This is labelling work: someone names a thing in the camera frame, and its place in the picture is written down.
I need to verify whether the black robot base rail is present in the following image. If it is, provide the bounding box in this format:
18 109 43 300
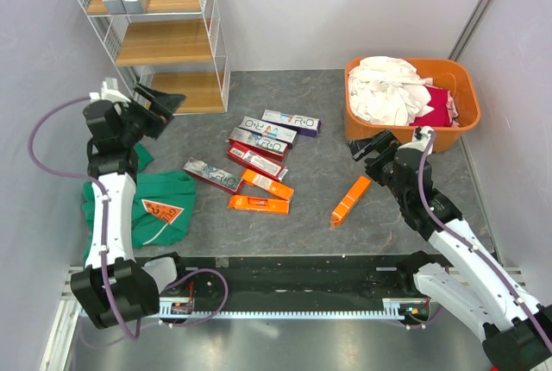
163 255 426 312

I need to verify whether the purple silver toothpaste box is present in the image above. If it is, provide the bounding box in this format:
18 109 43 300
239 116 298 148

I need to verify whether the red silver r&o box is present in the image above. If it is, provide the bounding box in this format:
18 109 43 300
228 128 288 161
183 159 243 194

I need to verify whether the orange plastic basin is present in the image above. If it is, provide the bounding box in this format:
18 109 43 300
343 58 480 153

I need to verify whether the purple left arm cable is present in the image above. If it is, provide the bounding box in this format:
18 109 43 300
28 95 139 342

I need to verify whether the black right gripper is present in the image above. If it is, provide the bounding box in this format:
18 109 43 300
346 129 409 204

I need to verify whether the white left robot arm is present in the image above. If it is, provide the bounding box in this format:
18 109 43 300
70 79 190 329

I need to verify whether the orange box with label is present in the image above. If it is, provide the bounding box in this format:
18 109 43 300
242 169 294 202

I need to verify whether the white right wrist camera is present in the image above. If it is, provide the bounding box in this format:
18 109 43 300
411 126 434 144

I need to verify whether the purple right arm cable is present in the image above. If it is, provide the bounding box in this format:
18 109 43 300
416 131 552 353

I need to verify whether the orange box front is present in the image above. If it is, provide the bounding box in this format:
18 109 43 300
228 195 290 215

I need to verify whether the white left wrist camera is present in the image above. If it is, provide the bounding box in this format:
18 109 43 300
89 78 130 104

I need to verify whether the white cloth in basin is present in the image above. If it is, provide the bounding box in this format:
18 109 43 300
348 56 434 126

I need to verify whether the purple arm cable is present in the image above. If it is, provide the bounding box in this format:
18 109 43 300
416 131 552 353
28 95 139 342

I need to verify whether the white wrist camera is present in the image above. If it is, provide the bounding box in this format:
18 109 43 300
89 78 130 104
411 126 434 144

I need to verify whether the red silver R&O box front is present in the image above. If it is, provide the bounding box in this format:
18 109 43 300
183 159 243 194

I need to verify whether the aluminium cable duct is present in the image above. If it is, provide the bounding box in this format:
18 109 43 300
147 298 430 322

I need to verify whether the green cloth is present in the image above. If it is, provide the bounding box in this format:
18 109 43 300
81 141 198 251

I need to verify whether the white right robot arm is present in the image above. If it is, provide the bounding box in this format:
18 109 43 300
348 126 551 370

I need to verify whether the red cloth in basin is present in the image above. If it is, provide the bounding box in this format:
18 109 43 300
410 85 460 128

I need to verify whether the purple silver R&O box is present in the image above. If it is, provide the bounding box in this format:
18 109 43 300
261 110 322 138

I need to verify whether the red barcode toothpaste box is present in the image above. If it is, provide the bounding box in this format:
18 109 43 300
227 143 288 181

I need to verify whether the white wire wooden shelf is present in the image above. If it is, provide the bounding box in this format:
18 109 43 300
78 0 230 115

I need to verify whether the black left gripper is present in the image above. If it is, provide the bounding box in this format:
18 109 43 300
120 84 186 146

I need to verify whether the orange toothpaste box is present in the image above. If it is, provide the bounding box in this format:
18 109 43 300
330 176 371 227

